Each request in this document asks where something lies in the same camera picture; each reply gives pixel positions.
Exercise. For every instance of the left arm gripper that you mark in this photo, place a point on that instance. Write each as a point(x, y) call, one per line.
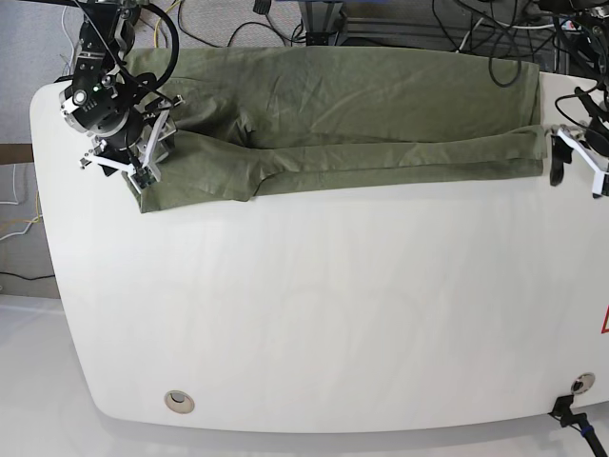
point(564, 141)

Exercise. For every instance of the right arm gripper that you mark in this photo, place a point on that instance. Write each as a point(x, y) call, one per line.
point(142, 139)

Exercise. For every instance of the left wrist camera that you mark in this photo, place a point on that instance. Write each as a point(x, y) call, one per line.
point(600, 187)

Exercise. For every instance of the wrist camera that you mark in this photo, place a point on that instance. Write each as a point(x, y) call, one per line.
point(143, 178)
point(600, 187)

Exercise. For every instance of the aluminium frame with black foot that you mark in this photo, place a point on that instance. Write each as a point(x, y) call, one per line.
point(323, 21)

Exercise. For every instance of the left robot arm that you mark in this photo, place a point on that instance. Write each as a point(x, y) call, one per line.
point(582, 31)

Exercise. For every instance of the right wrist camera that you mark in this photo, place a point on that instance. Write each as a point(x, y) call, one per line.
point(143, 178)

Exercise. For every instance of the black clamp with cable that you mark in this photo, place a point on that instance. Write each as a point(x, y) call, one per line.
point(563, 413)

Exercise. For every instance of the olive green T-shirt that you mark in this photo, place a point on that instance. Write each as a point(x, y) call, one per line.
point(264, 121)

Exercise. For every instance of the red warning triangle sticker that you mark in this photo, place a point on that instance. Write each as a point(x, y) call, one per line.
point(605, 325)

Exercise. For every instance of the right table cable grommet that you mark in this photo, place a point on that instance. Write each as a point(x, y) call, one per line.
point(583, 383)

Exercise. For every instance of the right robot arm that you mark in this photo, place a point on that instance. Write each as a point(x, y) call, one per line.
point(101, 88)

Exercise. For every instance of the left table cable grommet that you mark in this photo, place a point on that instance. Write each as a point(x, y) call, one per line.
point(179, 402)

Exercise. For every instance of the table cable grommet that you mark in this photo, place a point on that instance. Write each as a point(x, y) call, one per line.
point(179, 402)
point(583, 383)

